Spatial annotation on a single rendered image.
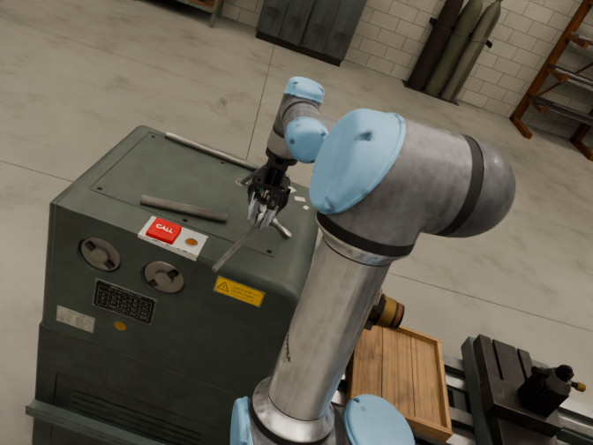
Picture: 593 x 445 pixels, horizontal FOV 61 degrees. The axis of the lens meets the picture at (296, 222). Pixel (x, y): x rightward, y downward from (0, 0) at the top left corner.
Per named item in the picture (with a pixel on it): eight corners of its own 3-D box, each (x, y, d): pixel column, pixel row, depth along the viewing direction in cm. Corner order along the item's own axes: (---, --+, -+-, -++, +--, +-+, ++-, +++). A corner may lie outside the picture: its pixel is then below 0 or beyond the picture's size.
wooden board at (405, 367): (345, 406, 138) (350, 397, 135) (352, 317, 168) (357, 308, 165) (446, 442, 139) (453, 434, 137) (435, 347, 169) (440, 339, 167)
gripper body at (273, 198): (244, 203, 106) (260, 154, 100) (253, 184, 114) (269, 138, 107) (278, 215, 107) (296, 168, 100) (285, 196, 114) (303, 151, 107)
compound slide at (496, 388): (484, 413, 138) (494, 403, 135) (478, 384, 146) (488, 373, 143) (551, 438, 139) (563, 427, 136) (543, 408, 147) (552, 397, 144)
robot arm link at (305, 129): (356, 137, 87) (344, 110, 95) (295, 121, 83) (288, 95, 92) (340, 175, 91) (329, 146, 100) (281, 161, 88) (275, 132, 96)
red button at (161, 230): (144, 237, 107) (146, 230, 106) (154, 223, 112) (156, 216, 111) (170, 247, 108) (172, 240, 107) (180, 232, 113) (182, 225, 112)
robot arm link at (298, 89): (290, 86, 91) (286, 70, 98) (273, 139, 97) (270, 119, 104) (331, 97, 93) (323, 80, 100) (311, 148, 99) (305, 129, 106)
